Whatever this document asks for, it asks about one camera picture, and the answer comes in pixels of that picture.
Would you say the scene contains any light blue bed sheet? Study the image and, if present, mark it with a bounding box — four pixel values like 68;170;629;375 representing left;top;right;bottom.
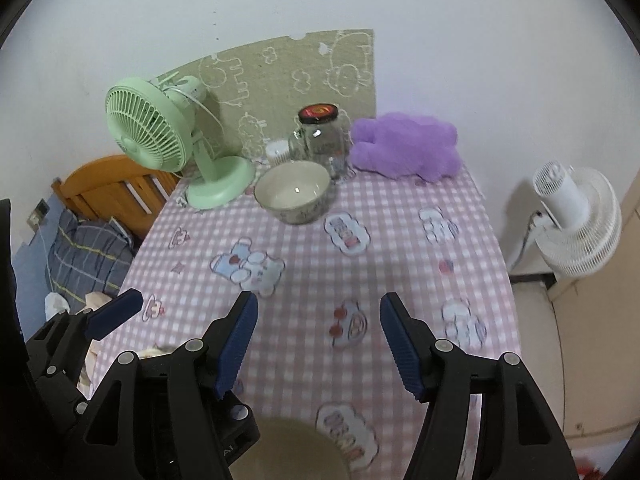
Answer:
11;237;61;323

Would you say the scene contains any plain cream plate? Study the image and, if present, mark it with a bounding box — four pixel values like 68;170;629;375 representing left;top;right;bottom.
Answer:
134;344;176;361

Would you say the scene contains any blue plaid pillow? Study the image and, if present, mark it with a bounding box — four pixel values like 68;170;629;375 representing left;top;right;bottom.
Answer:
50;208;135;311

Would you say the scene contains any wall socket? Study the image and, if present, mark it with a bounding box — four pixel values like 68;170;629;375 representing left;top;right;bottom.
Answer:
25;199;51;231

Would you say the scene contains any medium floral ceramic bowl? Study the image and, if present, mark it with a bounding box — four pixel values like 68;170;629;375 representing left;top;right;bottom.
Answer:
254;161;332;226

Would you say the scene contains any glass jar with black lid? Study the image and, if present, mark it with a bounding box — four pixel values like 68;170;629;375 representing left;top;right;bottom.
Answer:
298;104;349;183

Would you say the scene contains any white fan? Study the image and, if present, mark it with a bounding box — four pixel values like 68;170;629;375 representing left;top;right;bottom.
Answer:
531;160;623;277

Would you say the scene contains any purple plush toy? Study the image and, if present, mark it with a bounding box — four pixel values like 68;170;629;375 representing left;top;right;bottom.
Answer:
348;112;463;182

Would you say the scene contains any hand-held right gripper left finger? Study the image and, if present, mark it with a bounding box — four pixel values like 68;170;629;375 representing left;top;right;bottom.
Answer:
77;291;260;480

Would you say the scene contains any white cloth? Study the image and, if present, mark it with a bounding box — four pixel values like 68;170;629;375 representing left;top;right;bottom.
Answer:
44;292;71;322

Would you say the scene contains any beige cloth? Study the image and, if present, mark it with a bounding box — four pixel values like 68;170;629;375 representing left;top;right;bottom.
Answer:
82;291;115;311

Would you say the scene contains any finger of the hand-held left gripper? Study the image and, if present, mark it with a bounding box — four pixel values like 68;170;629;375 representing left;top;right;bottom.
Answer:
25;289;145;432
220;389;262;467

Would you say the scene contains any beige printed wall poster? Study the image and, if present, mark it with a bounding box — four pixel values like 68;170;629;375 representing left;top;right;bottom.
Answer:
150;29;376;166

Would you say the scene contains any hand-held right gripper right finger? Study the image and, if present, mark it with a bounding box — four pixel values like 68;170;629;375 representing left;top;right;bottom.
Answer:
379;292;576;480

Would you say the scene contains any large grey-rimmed ceramic bowl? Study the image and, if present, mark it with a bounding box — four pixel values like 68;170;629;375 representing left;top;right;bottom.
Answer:
250;417;353;480

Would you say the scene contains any green desk fan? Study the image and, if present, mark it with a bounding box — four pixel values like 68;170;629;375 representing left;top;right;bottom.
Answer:
104;75;257;209

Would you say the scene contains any white round container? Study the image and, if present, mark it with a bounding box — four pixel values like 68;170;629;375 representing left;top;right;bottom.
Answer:
265;141;292;167

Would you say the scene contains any small glass mug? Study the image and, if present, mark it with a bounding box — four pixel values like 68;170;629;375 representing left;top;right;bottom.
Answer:
288;129;308;161

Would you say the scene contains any pink checkered tablecloth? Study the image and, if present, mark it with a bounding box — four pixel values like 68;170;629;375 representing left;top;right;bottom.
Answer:
82;157;523;480

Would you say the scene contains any white fan cable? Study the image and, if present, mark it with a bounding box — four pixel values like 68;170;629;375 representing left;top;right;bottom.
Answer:
505;210;546;271

